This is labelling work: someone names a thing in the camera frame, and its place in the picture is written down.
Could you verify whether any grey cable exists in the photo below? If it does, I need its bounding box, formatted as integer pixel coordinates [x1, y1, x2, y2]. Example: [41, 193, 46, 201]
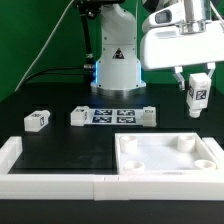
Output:
[14, 0, 75, 92]

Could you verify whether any white square tabletop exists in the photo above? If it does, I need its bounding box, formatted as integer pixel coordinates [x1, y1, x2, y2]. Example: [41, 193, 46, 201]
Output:
[115, 133, 224, 175]

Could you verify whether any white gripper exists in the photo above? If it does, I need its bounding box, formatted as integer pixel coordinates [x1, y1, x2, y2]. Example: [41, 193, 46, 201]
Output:
[139, 7, 224, 92]

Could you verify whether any black cable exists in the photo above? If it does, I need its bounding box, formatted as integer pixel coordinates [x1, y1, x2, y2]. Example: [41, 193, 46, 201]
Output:
[20, 65, 95, 88]

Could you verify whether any white U-shaped fence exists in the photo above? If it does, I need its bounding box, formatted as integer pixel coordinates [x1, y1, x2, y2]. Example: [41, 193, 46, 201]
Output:
[0, 137, 224, 200]

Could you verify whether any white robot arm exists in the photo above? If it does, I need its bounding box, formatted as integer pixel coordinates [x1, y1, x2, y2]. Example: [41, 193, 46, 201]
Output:
[91, 0, 224, 96]

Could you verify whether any fiducial marker sheet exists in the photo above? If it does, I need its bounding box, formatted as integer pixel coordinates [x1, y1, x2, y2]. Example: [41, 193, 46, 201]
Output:
[85, 109, 143, 125]

